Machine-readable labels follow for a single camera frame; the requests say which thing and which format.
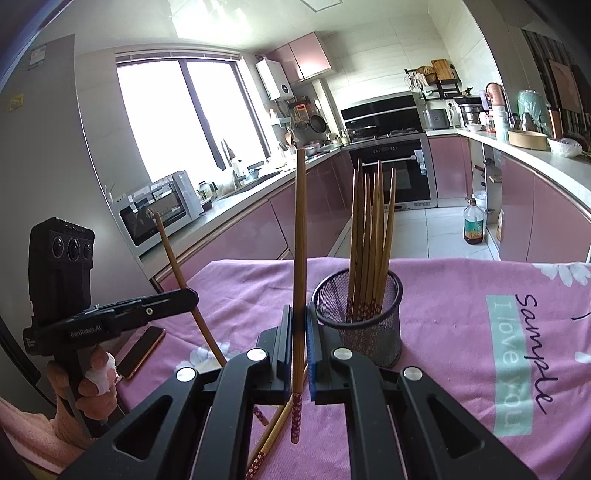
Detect hanging kitchen utensil rack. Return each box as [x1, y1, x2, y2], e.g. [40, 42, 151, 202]
[276, 98, 325, 145]

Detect black mesh utensil holder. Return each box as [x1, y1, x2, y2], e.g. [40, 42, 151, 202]
[311, 268, 404, 369]

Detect red-patterned wooden chopstick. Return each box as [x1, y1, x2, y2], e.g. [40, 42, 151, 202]
[290, 148, 308, 445]
[245, 367, 309, 479]
[152, 210, 269, 426]

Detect stainless steel pot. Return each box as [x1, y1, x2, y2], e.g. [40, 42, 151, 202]
[458, 103, 484, 126]

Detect pink thermos jug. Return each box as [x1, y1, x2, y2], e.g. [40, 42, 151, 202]
[485, 82, 507, 110]

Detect smartphone with orange case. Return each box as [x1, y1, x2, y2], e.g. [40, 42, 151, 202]
[115, 325, 167, 381]

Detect person's left hand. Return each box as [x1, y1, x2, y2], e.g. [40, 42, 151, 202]
[46, 345, 120, 424]

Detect silver microwave oven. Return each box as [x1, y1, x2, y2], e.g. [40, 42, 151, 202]
[113, 170, 205, 259]

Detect white wall water heater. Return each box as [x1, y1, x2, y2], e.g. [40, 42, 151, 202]
[255, 58, 295, 102]

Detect white finger bandage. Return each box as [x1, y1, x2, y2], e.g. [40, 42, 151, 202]
[85, 353, 119, 396]

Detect gas stove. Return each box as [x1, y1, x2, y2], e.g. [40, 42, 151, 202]
[346, 126, 424, 142]

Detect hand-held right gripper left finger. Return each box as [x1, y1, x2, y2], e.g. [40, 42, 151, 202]
[58, 305, 296, 480]

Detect kitchen window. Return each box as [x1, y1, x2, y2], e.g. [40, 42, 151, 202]
[115, 56, 274, 186]

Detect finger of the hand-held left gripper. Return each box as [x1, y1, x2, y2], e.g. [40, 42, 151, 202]
[91, 288, 197, 311]
[111, 293, 201, 332]

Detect white plastic bag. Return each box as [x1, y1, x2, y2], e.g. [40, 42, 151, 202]
[547, 137, 583, 160]

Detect pink printed tablecloth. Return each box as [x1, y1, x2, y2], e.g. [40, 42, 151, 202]
[111, 256, 591, 480]

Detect black range hood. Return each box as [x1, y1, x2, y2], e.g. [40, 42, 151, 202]
[341, 93, 422, 131]

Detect tan cardboard container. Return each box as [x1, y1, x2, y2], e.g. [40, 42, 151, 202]
[507, 129, 549, 150]

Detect pink kitchen base cabinets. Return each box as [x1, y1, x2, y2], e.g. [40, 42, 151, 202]
[152, 150, 354, 292]
[427, 134, 591, 265]

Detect green plastic covered item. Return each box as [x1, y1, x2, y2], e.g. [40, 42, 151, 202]
[517, 89, 553, 136]

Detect built-in black oven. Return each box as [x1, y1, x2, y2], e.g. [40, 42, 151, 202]
[348, 138, 437, 209]

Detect white plastic container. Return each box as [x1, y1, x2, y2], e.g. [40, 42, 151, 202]
[491, 106, 509, 142]

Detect bunch of wooden chopsticks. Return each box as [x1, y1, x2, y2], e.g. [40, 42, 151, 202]
[345, 161, 397, 324]

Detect pink upper wall cabinet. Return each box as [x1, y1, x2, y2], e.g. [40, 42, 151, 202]
[267, 31, 334, 85]

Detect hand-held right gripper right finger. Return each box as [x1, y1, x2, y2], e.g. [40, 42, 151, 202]
[305, 302, 539, 480]

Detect black shelf with cutting board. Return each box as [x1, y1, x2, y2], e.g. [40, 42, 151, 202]
[405, 58, 463, 101]

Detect cooking oil bottle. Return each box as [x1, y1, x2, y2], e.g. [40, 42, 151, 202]
[462, 196, 485, 246]

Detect grey refrigerator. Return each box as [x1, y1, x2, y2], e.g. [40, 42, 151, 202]
[0, 34, 158, 416]

